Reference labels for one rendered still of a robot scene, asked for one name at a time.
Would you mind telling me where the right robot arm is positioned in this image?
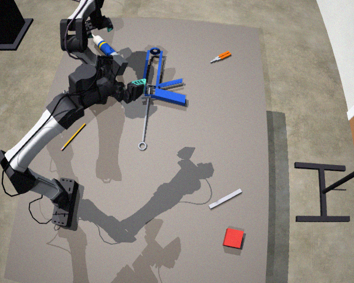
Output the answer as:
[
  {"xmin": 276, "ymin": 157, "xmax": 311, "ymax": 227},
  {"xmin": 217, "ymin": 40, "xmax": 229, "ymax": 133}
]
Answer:
[{"xmin": 0, "ymin": 55, "xmax": 128, "ymax": 226}]

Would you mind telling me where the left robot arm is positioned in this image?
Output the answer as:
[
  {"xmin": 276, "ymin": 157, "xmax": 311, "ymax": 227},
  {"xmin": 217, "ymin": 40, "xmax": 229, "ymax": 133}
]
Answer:
[{"xmin": 60, "ymin": 0, "xmax": 104, "ymax": 73}]

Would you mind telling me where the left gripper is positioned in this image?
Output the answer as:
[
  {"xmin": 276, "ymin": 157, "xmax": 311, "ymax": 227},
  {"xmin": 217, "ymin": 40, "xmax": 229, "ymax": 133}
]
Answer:
[{"xmin": 85, "ymin": 15, "xmax": 113, "ymax": 38}]

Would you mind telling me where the red square block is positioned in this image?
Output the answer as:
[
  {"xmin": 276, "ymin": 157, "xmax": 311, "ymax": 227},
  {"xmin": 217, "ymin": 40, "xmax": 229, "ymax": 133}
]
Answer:
[{"xmin": 223, "ymin": 228, "xmax": 244, "ymax": 248}]

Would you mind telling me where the grey rectangular bar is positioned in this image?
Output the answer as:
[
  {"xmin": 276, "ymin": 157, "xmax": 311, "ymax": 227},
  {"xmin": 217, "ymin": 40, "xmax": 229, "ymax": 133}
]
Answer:
[{"xmin": 209, "ymin": 189, "xmax": 242, "ymax": 209}]

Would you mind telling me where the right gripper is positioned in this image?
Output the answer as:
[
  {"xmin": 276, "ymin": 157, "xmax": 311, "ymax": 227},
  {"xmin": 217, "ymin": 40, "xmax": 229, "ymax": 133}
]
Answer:
[{"xmin": 97, "ymin": 64, "xmax": 146, "ymax": 104}]

